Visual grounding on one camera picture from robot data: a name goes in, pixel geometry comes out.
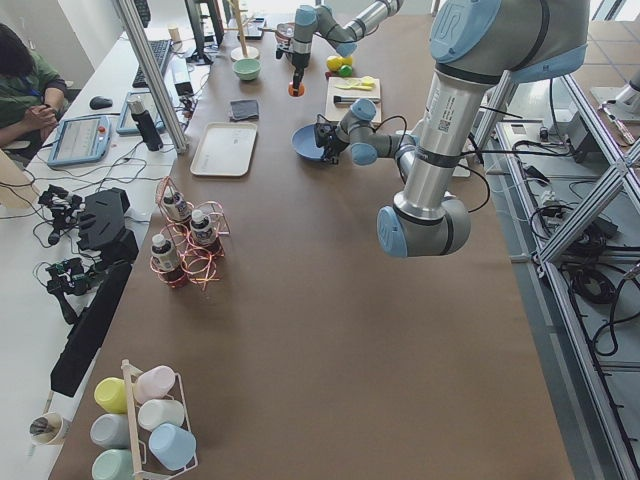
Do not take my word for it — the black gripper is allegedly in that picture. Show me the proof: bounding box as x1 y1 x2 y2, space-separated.
291 51 310 86
322 131 348 164

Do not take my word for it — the orange fruit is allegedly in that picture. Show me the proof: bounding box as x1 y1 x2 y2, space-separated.
288 84 305 97

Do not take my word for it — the blue plate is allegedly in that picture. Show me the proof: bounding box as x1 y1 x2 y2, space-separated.
291 124 324 161

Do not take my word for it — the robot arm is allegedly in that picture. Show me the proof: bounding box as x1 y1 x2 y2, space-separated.
289 0 403 97
314 1 590 257

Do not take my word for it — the wooden cutting board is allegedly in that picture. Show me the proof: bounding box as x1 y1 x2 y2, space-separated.
324 76 383 128

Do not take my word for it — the pink bowl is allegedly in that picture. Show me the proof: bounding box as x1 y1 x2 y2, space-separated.
275 22 294 46

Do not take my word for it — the green lime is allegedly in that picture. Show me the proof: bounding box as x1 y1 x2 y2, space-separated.
337 65 353 78

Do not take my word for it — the mint green bowl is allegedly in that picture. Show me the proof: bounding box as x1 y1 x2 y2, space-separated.
233 58 261 81

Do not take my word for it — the wooden stand base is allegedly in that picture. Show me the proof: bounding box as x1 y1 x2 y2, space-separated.
225 0 260 62

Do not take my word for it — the black framed tablet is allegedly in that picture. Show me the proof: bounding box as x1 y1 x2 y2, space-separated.
243 17 267 41

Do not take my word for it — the grey folded cloth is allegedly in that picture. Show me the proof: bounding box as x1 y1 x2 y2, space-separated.
229 99 259 121

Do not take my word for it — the yellow plastic knife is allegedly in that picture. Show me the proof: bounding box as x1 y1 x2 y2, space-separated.
334 82 375 91

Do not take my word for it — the cream serving tray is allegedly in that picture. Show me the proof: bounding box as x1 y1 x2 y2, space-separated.
190 122 257 177

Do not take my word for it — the black keyboard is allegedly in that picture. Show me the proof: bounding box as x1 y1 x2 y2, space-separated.
131 38 174 89

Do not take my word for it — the black thermos bottle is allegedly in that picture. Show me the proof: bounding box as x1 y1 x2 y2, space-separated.
127 97 163 151

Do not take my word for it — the black computer mouse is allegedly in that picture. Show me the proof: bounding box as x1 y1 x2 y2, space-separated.
89 96 113 110

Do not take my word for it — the teach pendant tablet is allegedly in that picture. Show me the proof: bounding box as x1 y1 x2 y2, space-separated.
47 115 111 168

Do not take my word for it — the seated person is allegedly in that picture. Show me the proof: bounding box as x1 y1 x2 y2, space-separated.
1 24 68 158

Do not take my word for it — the pink plastic cup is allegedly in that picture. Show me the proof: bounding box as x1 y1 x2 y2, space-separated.
133 365 175 403

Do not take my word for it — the white plastic cup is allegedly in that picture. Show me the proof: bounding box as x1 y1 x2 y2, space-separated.
138 399 185 431

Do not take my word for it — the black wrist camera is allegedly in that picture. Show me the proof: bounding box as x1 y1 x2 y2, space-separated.
275 39 292 61
314 121 335 148

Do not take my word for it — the aluminium frame post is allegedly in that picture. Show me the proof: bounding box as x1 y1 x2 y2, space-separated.
114 0 188 154

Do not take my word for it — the copper wire bottle rack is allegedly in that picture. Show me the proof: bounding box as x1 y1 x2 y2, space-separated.
155 176 230 291

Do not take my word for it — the white wire cup rack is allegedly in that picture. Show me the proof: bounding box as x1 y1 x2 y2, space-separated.
121 359 199 479

